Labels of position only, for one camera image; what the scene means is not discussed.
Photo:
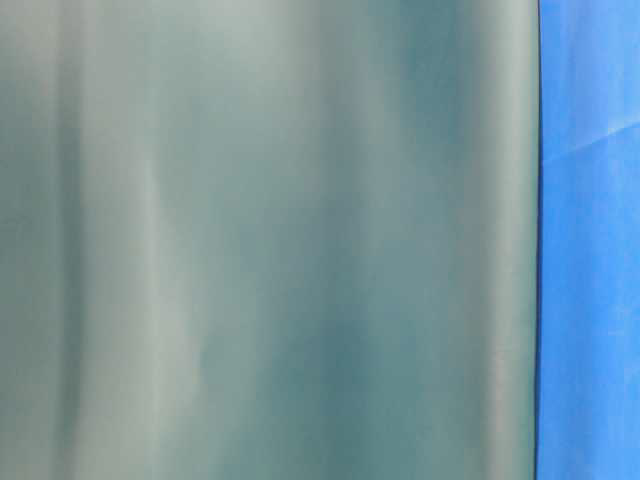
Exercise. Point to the teal green backdrop curtain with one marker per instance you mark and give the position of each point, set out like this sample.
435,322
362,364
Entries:
268,239

